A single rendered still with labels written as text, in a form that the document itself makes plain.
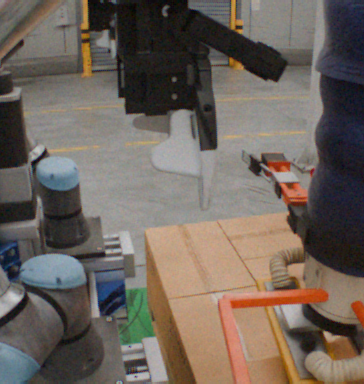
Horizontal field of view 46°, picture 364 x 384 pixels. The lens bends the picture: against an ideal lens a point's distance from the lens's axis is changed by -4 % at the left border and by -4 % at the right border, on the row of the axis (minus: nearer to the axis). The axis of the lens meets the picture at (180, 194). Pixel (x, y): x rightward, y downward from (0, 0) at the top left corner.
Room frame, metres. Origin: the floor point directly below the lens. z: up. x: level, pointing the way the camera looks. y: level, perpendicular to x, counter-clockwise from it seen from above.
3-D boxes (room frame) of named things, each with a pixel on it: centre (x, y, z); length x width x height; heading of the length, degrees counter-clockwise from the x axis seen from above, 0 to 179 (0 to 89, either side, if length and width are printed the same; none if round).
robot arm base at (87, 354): (0.64, 0.23, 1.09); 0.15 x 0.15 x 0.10
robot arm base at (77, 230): (1.12, 0.34, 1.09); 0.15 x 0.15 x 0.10
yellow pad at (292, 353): (0.67, -0.24, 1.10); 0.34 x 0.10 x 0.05; 4
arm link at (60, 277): (0.63, 0.23, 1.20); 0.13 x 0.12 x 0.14; 163
